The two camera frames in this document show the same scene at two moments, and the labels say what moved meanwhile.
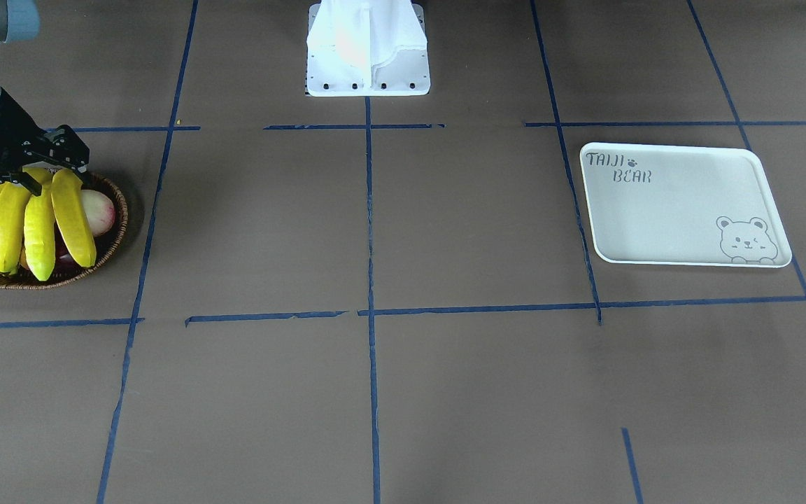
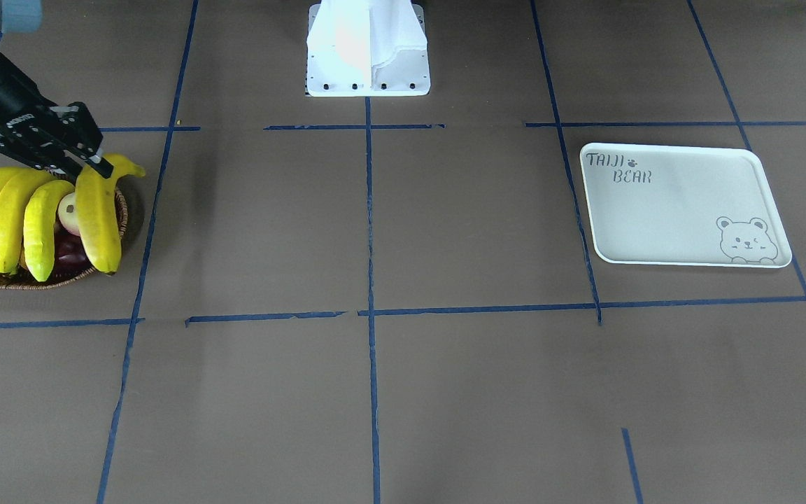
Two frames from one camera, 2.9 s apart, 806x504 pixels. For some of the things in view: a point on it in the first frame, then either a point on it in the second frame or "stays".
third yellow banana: (8, 225) stays
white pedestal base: (367, 48) stays
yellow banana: (39, 232) stays
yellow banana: (68, 195) → (96, 202)
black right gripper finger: (25, 180) → (65, 166)
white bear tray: (681, 205) stays
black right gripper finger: (80, 166) → (103, 168)
